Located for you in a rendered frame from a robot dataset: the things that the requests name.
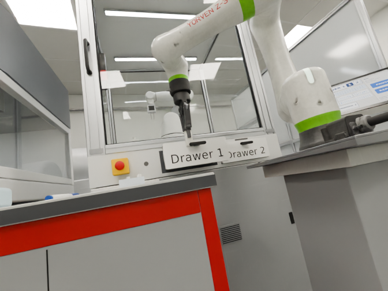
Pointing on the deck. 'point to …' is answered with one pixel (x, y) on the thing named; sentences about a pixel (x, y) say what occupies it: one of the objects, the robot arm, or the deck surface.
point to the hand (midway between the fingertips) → (189, 138)
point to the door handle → (86, 56)
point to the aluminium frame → (89, 99)
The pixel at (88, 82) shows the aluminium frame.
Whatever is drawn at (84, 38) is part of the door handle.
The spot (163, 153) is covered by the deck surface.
